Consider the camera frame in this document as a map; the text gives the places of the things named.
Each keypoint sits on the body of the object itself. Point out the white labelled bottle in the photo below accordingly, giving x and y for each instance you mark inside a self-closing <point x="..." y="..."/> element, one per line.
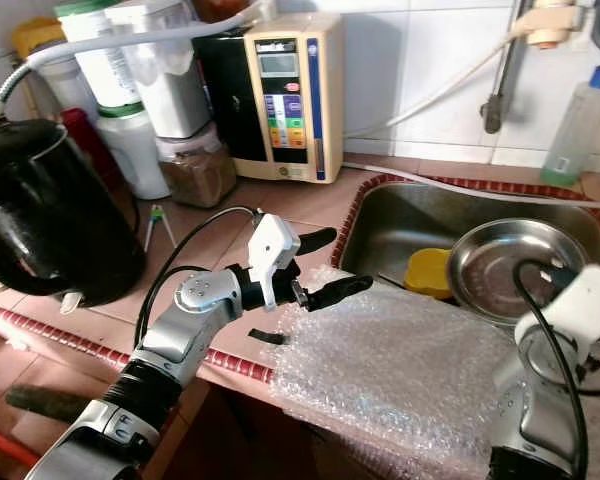
<point x="95" y="55"/>

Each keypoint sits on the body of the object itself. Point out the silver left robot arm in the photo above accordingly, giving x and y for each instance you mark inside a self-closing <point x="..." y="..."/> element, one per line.
<point x="170" y="345"/>

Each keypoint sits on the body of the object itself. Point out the white canister green lid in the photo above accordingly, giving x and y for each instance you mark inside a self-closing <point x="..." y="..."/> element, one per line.
<point x="135" y="155"/>

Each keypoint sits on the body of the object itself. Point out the plastic jar brown powder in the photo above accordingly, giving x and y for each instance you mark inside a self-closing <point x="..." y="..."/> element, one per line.
<point x="197" y="175"/>

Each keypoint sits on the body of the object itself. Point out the yellow capped container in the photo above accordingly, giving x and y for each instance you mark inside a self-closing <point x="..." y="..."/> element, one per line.
<point x="40" y="35"/>

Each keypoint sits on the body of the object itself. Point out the beige tap diverter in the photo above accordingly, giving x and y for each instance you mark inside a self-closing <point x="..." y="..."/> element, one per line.
<point x="555" y="25"/>

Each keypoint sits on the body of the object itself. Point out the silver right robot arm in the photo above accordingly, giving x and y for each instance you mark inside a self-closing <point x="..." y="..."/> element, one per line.
<point x="530" y="420"/>

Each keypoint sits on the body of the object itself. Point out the white green training chopsticks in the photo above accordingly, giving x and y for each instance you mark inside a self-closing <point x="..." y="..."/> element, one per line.
<point x="152" y="216"/>

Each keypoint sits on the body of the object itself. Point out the black tape strip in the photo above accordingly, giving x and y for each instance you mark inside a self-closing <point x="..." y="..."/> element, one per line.
<point x="267" y="337"/>

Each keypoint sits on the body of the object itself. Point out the steel faucet pipe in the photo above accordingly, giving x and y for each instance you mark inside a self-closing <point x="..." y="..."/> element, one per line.
<point x="495" y="115"/>

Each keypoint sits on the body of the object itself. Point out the black electric kettle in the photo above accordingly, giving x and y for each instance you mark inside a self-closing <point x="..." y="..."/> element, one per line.
<point x="55" y="215"/>

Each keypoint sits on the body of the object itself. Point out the dark red container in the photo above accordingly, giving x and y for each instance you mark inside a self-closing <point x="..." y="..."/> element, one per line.
<point x="85" y="135"/>

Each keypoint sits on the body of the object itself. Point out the steel kitchen sink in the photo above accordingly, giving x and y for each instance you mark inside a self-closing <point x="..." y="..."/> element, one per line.
<point x="400" y="215"/>

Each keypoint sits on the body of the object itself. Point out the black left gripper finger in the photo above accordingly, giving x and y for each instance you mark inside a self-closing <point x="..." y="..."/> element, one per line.
<point x="340" y="293"/>
<point x="317" y="240"/>

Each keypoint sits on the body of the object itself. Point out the dark green cylindrical object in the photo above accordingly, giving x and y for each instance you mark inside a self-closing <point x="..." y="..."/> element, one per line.
<point x="55" y="404"/>

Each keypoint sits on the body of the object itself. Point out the green dish soap bottle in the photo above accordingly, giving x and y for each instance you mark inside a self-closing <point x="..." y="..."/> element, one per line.
<point x="575" y="140"/>

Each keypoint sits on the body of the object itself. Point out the small white plastic piece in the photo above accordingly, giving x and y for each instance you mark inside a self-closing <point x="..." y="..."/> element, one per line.
<point x="73" y="301"/>

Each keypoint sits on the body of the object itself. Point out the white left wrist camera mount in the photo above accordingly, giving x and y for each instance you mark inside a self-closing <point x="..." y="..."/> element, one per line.
<point x="272" y="252"/>

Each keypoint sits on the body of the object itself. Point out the clear container white contents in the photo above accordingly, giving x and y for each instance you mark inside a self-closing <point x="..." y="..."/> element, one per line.
<point x="175" y="90"/>

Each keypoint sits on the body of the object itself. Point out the clear bubble wrap sheet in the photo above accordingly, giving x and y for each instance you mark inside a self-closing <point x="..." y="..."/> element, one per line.
<point x="380" y="390"/>

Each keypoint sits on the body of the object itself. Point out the beige water ionizer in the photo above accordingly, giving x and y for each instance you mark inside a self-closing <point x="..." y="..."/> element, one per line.
<point x="290" y="100"/>

